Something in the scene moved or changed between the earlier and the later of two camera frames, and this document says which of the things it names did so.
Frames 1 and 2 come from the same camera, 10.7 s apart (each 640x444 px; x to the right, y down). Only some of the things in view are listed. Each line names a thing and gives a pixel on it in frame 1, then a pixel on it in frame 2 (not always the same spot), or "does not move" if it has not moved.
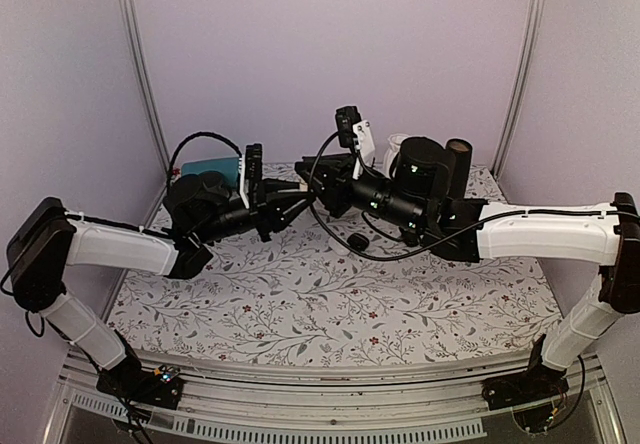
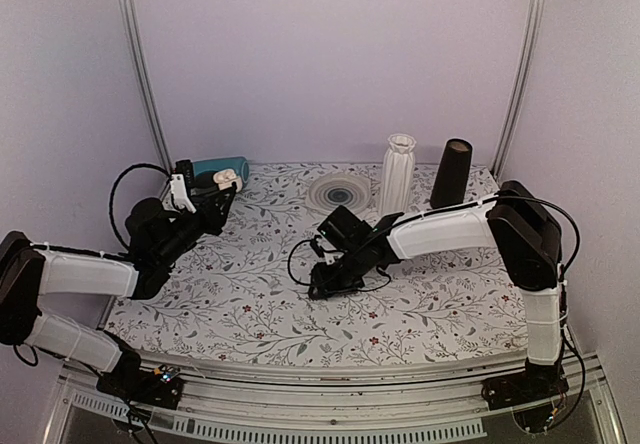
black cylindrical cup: [462, 150] does not move
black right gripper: [334, 194] → [326, 287]
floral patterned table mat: [320, 293] does not move
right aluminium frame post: [531, 43] does not move
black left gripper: [276, 204] → [210, 209]
